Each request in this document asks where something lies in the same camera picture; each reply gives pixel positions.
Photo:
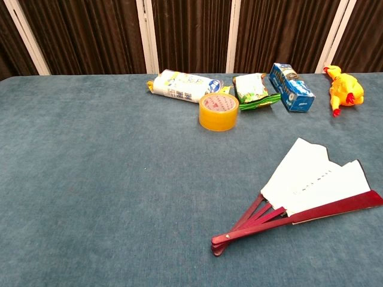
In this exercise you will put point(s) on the yellow rubber chicken toy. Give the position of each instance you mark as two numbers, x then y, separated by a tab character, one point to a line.
344	86

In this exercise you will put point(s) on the red ribbed paper folding fan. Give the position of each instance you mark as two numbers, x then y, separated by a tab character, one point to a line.
299	179

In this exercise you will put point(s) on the green snack bag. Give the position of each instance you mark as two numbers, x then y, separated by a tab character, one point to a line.
249	88

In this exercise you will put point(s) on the blue carton box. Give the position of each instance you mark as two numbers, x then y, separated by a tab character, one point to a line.
294	92

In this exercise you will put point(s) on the yellow adhesive tape roll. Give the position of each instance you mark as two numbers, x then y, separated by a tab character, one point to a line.
218	119

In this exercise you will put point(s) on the white printed plastic package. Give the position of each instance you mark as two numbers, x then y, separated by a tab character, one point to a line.
179	85

